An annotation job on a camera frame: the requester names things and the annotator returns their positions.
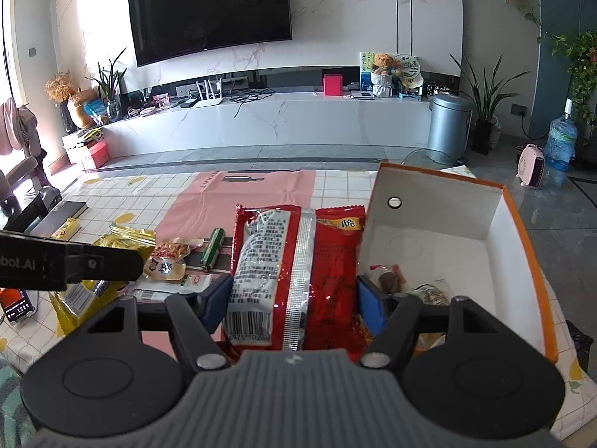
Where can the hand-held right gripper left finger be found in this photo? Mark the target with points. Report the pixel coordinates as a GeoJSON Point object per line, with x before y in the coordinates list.
{"type": "Point", "coordinates": [217, 303]}

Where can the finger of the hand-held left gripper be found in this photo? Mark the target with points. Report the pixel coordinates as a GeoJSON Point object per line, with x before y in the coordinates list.
{"type": "Point", "coordinates": [107, 263]}

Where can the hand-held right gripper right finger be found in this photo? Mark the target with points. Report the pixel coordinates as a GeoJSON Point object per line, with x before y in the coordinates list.
{"type": "Point", "coordinates": [371, 308]}

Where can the round pastry clear wrapper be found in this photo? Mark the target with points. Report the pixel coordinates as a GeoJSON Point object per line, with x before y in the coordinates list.
{"type": "Point", "coordinates": [388, 281]}

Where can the yellow snack packet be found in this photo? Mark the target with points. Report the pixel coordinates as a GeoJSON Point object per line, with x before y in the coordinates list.
{"type": "Point", "coordinates": [77, 301]}

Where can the green sausage stick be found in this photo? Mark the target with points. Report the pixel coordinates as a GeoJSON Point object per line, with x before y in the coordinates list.
{"type": "Point", "coordinates": [212, 249]}

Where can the large red snack packet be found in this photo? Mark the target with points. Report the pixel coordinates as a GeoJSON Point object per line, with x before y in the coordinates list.
{"type": "Point", "coordinates": [322, 280]}

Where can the brown white triangular snack packet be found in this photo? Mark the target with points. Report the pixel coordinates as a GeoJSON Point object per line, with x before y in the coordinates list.
{"type": "Point", "coordinates": [170, 256]}

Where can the white green snack packet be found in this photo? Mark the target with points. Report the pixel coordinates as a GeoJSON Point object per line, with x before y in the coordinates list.
{"type": "Point", "coordinates": [433, 294]}

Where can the orange cardboard box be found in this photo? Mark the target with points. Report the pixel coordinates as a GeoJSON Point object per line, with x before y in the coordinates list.
{"type": "Point", "coordinates": [433, 224]}

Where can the black side table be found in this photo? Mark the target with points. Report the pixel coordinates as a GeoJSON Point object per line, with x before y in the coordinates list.
{"type": "Point", "coordinates": [25, 214]}

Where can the yellow duck tissue pack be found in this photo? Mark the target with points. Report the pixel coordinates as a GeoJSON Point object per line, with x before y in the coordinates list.
{"type": "Point", "coordinates": [67, 228]}

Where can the smartphone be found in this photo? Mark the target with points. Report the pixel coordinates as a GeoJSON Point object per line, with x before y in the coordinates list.
{"type": "Point", "coordinates": [16, 307]}

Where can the black book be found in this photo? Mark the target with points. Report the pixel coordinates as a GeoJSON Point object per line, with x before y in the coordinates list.
{"type": "Point", "coordinates": [58, 217]}

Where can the pink table runner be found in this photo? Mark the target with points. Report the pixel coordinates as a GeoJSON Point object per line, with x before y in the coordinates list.
{"type": "Point", "coordinates": [200, 200]}

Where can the red storage box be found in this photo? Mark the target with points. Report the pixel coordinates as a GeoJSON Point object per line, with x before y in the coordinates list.
{"type": "Point", "coordinates": [95, 155]}

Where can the chair with pink clothes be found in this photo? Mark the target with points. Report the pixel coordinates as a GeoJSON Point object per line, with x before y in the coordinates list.
{"type": "Point", "coordinates": [18, 126]}

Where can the teal striped blanket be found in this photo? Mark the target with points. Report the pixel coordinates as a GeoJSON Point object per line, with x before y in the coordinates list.
{"type": "Point", "coordinates": [11, 406]}

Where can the yellow gourd vase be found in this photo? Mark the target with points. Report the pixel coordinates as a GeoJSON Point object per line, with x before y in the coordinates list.
{"type": "Point", "coordinates": [81, 112]}

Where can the green plant in glass vase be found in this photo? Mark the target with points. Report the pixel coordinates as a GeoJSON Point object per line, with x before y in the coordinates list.
{"type": "Point", "coordinates": [109, 88]}

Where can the dried orange flowers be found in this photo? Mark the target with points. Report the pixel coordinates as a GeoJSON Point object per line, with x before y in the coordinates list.
{"type": "Point", "coordinates": [59, 86]}

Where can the small black box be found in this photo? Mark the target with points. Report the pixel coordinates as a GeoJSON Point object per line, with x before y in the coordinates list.
{"type": "Point", "coordinates": [189, 102]}

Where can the white marble media console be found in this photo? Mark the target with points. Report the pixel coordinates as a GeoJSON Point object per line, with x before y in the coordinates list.
{"type": "Point", "coordinates": [280, 123]}

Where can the white router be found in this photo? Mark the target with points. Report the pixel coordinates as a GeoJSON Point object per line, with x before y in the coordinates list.
{"type": "Point", "coordinates": [210, 101]}

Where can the silver trash can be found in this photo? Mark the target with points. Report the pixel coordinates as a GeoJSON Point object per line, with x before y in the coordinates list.
{"type": "Point", "coordinates": [448, 126]}

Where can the small pink heater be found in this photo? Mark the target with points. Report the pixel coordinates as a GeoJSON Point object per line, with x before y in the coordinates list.
{"type": "Point", "coordinates": [530, 166]}

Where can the blue tissue box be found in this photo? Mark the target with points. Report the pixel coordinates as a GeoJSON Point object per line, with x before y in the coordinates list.
{"type": "Point", "coordinates": [410, 96]}

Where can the pink red square box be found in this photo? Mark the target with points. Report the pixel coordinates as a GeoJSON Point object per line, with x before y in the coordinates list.
{"type": "Point", "coordinates": [334, 85]}

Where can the teddy bear bouquet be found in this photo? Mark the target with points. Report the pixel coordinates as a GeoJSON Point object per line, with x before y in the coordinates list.
{"type": "Point", "coordinates": [383, 77]}

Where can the blue green picture card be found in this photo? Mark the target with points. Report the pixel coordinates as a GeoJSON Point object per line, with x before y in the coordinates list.
{"type": "Point", "coordinates": [365, 72]}

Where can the long-leaf potted plant black pot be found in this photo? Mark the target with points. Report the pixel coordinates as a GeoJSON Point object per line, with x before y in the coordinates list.
{"type": "Point", "coordinates": [485, 98]}

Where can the round paper fan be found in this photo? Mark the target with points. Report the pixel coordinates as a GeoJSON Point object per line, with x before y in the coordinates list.
{"type": "Point", "coordinates": [408, 70]}

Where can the blue water jug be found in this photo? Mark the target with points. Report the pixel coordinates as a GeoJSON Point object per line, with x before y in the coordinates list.
{"type": "Point", "coordinates": [561, 142]}

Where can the black curved television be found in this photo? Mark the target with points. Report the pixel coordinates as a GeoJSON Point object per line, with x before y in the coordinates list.
{"type": "Point", "coordinates": [210, 9]}

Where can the hanging ivy plant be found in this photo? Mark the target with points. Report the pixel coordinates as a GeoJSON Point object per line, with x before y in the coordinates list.
{"type": "Point", "coordinates": [578, 60]}

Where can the small photo frame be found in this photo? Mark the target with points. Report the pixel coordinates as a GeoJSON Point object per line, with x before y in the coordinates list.
{"type": "Point", "coordinates": [161, 100]}

